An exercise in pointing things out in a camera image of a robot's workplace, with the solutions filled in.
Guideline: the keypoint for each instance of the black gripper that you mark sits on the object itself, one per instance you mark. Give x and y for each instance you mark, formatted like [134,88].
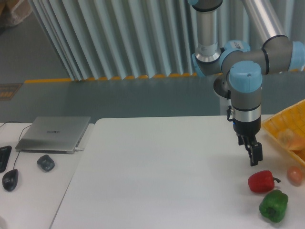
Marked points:
[253,147]

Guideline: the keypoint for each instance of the triangular bread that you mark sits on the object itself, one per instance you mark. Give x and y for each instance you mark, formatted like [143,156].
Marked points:
[291,140]

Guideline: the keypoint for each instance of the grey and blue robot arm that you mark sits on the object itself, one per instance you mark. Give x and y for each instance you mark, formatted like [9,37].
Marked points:
[240,69]

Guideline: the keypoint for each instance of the red bell pepper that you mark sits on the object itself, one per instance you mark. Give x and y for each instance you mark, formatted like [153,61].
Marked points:
[262,181]

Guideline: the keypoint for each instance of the yellow woven basket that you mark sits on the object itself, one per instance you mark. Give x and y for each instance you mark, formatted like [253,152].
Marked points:
[292,118]

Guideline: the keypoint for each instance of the brown egg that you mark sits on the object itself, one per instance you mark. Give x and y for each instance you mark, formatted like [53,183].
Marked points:
[295,175]

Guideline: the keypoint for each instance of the green bell pepper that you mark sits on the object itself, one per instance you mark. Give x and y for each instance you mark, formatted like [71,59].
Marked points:
[274,205]

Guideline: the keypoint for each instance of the white folding partition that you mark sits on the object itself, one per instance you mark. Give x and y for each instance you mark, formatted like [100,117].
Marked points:
[121,38]

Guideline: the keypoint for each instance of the silver laptop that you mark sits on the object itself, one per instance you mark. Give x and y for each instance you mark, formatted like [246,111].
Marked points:
[54,134]

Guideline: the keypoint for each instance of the black earbud case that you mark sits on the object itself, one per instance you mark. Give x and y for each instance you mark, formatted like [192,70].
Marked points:
[46,163]

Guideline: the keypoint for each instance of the black computer mouse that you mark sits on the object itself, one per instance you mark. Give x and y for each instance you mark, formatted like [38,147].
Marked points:
[10,180]

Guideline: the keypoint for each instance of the black keyboard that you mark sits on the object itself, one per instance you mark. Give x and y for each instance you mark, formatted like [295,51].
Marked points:
[4,157]

